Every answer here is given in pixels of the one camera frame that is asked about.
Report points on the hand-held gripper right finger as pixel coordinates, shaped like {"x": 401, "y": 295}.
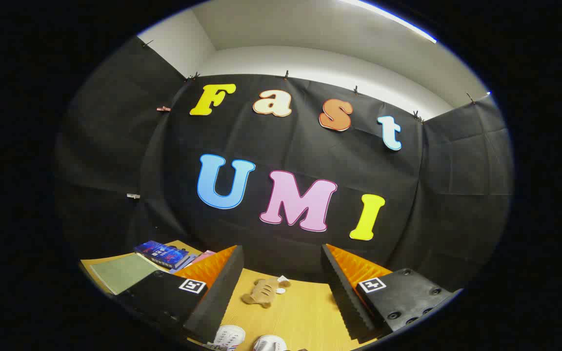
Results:
{"x": 344, "y": 292}

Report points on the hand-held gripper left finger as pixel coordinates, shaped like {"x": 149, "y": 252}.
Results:
{"x": 220, "y": 292}

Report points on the white canvas shoe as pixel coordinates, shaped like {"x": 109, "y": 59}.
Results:
{"x": 269, "y": 343}
{"x": 230, "y": 336}

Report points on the pale yellow fabric storage box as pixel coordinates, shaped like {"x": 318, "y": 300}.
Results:
{"x": 122, "y": 273}

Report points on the pink book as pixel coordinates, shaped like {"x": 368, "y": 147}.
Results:
{"x": 204, "y": 256}

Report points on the brown bread plush toy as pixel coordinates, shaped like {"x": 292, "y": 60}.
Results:
{"x": 261, "y": 293}

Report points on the lavender blue book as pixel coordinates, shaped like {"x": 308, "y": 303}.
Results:
{"x": 186, "y": 264}

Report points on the dark blue book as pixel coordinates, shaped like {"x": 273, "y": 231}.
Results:
{"x": 161, "y": 253}

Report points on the silver clip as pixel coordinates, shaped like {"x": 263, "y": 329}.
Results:
{"x": 133, "y": 196}

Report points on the row of small black clips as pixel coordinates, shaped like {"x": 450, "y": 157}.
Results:
{"x": 286, "y": 76}

